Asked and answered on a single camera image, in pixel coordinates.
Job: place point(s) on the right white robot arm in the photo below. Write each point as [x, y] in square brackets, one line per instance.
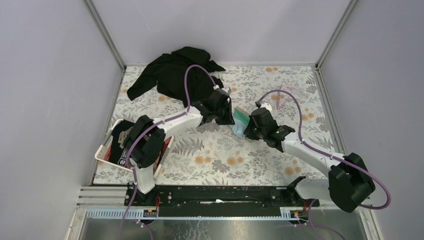
[346, 184]

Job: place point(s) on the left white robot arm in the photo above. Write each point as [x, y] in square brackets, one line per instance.
[145, 140]

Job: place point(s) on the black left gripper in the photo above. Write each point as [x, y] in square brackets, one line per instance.
[227, 119]

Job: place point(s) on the white basket with clothes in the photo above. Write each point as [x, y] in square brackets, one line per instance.
[112, 151]

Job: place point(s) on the light blue cleaning cloth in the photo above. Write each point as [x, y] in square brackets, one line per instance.
[239, 128]

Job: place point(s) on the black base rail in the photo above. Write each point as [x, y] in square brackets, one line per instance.
[217, 201]

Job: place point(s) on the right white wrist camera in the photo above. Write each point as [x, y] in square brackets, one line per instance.
[264, 105]

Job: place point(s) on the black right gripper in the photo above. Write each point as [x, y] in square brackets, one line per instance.
[248, 132]

